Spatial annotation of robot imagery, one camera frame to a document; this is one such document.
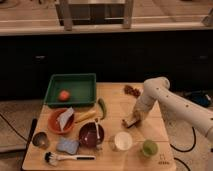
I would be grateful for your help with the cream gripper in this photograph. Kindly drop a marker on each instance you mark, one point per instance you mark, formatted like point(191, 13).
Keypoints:
point(139, 114)

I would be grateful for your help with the wooden eraser with black felt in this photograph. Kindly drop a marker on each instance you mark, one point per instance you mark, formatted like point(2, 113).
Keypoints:
point(129, 121)

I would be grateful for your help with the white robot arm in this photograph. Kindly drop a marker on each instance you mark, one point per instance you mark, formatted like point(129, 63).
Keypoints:
point(157, 89)

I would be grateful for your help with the pile of brown nuts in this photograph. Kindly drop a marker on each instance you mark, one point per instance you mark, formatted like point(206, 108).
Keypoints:
point(132, 91)

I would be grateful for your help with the white cup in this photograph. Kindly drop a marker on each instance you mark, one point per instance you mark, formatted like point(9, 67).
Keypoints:
point(122, 141)

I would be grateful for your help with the green cup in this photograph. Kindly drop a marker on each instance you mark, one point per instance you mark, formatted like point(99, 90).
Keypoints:
point(149, 148)

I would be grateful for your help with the white fork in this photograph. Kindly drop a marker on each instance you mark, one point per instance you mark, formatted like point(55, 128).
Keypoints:
point(98, 141)

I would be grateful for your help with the dark red bowl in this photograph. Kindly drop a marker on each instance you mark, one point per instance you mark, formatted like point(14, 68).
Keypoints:
point(87, 135)

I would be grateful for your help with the green plastic tray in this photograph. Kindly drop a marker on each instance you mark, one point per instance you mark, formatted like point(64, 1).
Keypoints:
point(81, 87)

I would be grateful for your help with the white crumpled packet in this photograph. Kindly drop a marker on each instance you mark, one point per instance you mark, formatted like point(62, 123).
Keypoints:
point(64, 117)

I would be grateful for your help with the blue sponge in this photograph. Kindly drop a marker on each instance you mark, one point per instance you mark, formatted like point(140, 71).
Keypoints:
point(67, 145)

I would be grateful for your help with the orange fruit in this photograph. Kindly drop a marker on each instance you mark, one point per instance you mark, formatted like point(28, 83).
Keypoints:
point(64, 95)

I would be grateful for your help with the orange bowl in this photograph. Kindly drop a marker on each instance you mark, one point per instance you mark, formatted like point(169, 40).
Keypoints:
point(53, 123)

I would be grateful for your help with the black and white dish brush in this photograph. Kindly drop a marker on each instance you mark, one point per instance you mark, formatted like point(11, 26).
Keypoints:
point(53, 158)

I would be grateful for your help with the metal cup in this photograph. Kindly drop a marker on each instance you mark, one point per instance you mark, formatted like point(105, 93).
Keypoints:
point(41, 140)

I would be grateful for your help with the wooden chair frame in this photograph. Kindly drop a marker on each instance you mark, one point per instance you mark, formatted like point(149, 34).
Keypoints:
point(94, 12)

